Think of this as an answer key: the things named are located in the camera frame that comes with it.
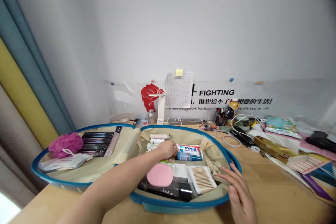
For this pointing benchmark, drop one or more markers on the small white tape roll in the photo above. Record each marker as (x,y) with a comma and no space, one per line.
(255,149)

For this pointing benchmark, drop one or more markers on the silver metal bottle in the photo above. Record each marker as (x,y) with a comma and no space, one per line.
(151,117)

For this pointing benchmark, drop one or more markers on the gold foil packet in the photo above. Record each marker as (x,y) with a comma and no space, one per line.
(275,149)

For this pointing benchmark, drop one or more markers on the red and black pen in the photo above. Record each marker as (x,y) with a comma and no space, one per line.
(210,129)

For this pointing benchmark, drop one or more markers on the red fist wall sticker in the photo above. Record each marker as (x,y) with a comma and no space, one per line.
(149,95)

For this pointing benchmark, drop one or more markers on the black flat pouch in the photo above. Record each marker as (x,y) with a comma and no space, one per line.
(181,193)

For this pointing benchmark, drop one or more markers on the pile of papers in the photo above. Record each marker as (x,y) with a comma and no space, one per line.
(288,142)

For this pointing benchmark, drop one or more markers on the blue mouthwash bottle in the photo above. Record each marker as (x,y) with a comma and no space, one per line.
(189,153)

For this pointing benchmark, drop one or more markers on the yellow-capped drink bottle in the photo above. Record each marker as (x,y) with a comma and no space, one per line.
(233,109)

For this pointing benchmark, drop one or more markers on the green and pink small box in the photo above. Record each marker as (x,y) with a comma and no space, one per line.
(168,160)

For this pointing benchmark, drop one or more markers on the person's right hand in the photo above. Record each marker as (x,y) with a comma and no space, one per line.
(242,197)

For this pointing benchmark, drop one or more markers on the clear packet of white pads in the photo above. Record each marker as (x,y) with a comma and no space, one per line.
(61,164)

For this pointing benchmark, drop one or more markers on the clear box of cotton swabs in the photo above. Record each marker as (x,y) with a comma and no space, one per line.
(201,180)

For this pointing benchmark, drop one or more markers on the clear plastic container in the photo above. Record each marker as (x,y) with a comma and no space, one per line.
(121,117)

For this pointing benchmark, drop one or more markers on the green and white cup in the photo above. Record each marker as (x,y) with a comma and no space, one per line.
(242,124)

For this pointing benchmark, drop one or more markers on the pen holder with pens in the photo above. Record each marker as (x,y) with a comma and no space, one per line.
(221,117)

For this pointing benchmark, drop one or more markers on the black stapler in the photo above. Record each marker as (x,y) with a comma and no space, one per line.
(242,137)

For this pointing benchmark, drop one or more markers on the white small bottle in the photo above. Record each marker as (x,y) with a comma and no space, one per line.
(152,145)

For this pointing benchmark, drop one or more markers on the blue yellow and grey curtain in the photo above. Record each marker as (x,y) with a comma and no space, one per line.
(23,77)

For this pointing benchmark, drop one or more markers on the white tube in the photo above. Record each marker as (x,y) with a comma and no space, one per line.
(158,136)

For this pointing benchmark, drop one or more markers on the black toothbrush pack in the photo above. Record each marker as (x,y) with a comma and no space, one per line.
(101,141)

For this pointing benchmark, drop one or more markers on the pink round sponge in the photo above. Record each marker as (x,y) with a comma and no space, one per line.
(159,175)

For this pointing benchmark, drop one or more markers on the colourful printed packet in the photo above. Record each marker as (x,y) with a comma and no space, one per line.
(282,127)

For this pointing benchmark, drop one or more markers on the white folding desk lamp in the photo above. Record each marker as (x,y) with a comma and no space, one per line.
(159,111)

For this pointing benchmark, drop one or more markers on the yellow sticky note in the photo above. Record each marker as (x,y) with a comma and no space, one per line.
(179,73)

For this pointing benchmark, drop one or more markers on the printed paper sheet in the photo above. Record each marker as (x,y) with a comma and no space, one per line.
(181,91)

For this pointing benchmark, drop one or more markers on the red-bordered label sheet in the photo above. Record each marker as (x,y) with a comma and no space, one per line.
(308,165)

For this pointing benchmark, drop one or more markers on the purple bath loofah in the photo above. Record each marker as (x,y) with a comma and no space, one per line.
(65,145)

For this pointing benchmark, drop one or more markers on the black and white small box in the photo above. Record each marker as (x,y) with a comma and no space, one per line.
(141,122)

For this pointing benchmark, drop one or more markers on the person's left hand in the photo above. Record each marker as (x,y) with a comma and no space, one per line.
(167,149)

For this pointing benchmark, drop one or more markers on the black lettering wall sticker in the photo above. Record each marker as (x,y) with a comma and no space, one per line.
(216,93)

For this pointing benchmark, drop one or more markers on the purple folder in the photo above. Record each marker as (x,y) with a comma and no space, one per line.
(315,186)

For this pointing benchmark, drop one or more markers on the blue-rimmed open toiletry case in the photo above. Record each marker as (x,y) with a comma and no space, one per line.
(123,137)

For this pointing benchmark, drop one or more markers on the person's left fingers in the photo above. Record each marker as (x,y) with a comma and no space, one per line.
(174,150)

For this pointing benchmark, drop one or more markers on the grey power strip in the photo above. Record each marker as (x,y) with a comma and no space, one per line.
(189,121)

